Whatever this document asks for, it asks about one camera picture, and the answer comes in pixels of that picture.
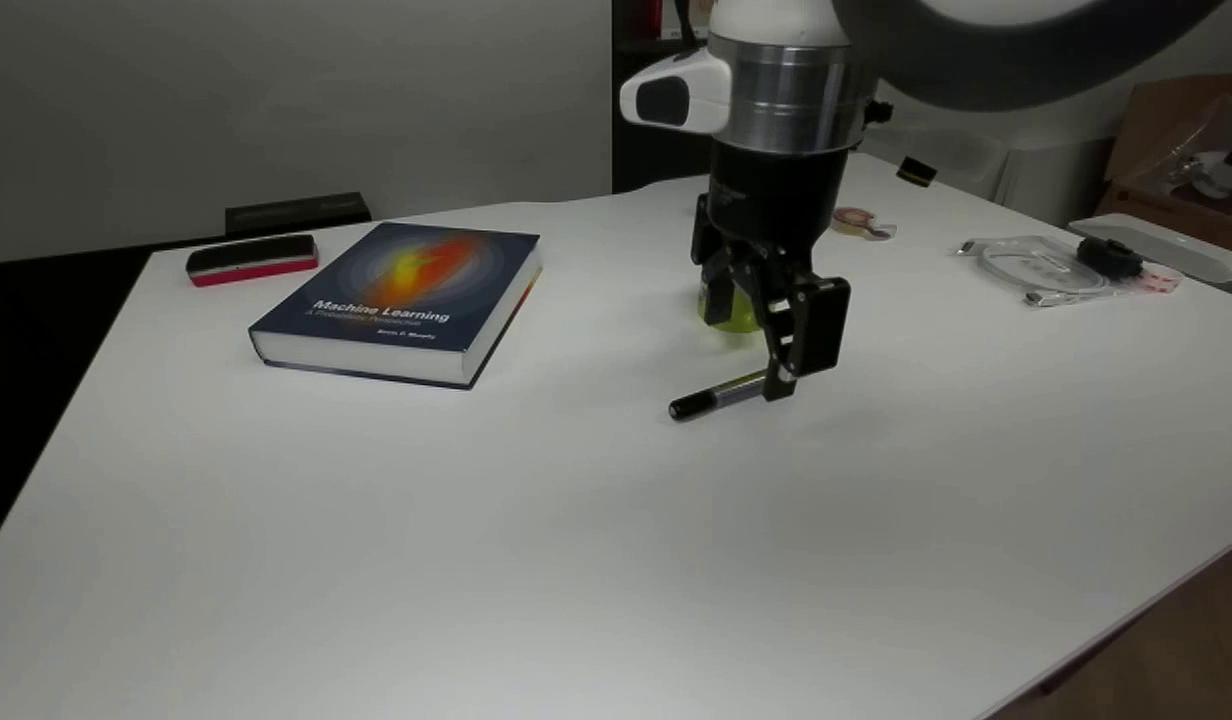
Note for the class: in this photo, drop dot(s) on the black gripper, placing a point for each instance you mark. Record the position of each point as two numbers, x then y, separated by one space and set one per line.
776 203

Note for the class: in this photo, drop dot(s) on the black power adapter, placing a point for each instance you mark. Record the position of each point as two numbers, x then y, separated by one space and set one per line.
1111 257

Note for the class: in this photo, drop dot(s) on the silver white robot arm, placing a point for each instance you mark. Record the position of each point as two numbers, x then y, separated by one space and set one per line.
780 95

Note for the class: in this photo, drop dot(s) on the black red whiteboard eraser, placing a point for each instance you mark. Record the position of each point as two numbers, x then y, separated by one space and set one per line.
251 260

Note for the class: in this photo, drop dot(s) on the grey marker with black cap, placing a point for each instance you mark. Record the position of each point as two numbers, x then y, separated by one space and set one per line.
716 399

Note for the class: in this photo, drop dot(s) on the tape roll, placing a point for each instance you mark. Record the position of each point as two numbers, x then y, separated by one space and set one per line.
862 220

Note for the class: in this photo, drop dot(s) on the cardboard box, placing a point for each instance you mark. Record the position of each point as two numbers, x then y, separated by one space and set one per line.
1173 157

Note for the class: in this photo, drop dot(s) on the blue machine learning book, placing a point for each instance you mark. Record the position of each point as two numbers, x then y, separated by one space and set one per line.
407 300

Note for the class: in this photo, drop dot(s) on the green cup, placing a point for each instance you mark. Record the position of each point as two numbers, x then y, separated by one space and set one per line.
725 307

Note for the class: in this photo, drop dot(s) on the black chair back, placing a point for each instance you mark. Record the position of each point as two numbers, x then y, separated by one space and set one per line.
297 215

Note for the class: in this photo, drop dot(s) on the small black clip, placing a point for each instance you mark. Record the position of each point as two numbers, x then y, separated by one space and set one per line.
919 169

